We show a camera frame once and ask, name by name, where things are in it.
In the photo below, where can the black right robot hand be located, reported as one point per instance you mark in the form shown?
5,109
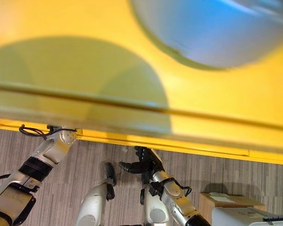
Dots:
143,166

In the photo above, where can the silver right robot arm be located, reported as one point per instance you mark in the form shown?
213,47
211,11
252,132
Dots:
172,195

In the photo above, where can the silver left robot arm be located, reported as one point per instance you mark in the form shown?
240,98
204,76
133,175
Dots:
49,150

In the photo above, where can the brown cardboard box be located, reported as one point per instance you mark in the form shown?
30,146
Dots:
207,204

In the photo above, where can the white plastic box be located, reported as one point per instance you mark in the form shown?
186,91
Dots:
235,216

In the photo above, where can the silver right robot leg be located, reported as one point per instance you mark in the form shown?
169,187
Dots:
155,212

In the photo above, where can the silver robot leg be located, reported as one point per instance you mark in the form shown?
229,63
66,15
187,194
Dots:
94,202
155,212

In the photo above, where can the silver left robot leg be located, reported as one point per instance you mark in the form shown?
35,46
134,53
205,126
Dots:
94,202

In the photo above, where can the grey-blue rounded part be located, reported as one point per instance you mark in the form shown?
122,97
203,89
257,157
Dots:
214,30

